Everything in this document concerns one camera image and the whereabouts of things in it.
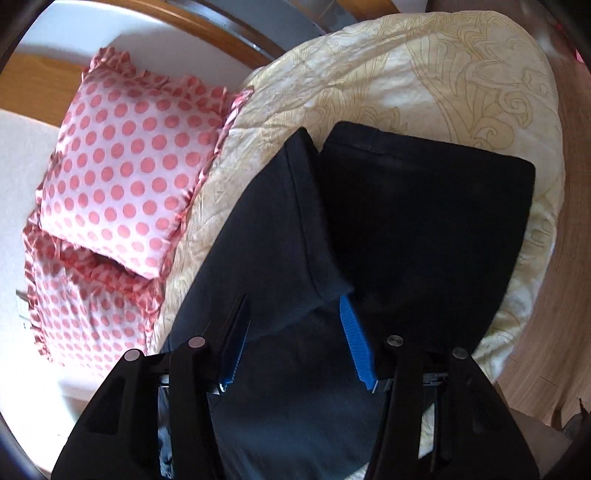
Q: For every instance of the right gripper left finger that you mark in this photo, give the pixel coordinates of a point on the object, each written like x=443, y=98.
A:
x=115, y=436

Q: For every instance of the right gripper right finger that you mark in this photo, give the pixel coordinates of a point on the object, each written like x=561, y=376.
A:
x=442, y=418

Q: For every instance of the dark navy pants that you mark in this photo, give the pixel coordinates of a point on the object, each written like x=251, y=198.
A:
x=398, y=220

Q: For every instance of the pink polka dot pillow left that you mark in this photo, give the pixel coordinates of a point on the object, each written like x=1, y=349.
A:
x=85, y=310

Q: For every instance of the pink polka dot pillow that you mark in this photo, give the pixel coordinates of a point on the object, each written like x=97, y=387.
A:
x=85, y=310
x=132, y=151

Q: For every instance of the pink polka dot pillow right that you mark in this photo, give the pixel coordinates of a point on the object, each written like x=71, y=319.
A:
x=132, y=151

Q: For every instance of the cream patterned bedspread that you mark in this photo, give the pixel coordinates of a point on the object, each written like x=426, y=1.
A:
x=472, y=78

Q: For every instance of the wooden headboard frame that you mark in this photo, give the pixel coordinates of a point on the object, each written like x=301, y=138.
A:
x=44, y=71

